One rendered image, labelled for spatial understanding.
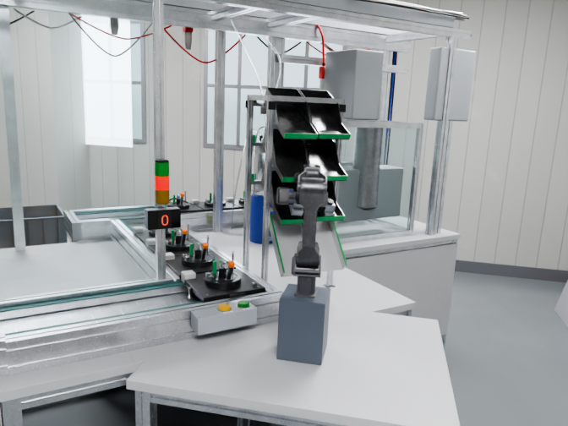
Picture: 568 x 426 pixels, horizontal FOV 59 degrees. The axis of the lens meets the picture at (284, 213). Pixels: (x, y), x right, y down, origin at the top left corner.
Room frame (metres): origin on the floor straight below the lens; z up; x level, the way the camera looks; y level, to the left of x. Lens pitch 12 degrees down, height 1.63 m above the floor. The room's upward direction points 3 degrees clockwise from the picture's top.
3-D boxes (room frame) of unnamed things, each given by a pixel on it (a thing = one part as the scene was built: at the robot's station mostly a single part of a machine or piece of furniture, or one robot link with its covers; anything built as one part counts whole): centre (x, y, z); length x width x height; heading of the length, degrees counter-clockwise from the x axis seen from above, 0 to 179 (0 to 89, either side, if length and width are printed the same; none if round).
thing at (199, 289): (1.79, 0.22, 0.96); 0.24 x 0.24 x 0.02; 31
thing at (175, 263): (2.01, 0.35, 1.01); 0.24 x 0.24 x 0.13; 31
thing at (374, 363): (1.53, -0.09, 0.84); 0.90 x 0.70 x 0.03; 79
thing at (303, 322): (1.48, -0.08, 0.96); 0.14 x 0.14 x 0.20; 79
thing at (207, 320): (1.56, 0.18, 0.93); 0.21 x 0.07 x 0.06; 121
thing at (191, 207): (3.08, 0.66, 1.01); 0.24 x 0.24 x 0.13; 31
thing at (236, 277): (1.79, 0.22, 0.98); 0.14 x 0.14 x 0.02
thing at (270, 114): (2.08, -0.03, 1.26); 0.36 x 0.21 x 0.80; 121
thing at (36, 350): (1.52, 0.38, 0.91); 0.89 x 0.06 x 0.11; 121
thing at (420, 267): (3.15, -0.49, 0.43); 1.11 x 0.68 x 0.86; 121
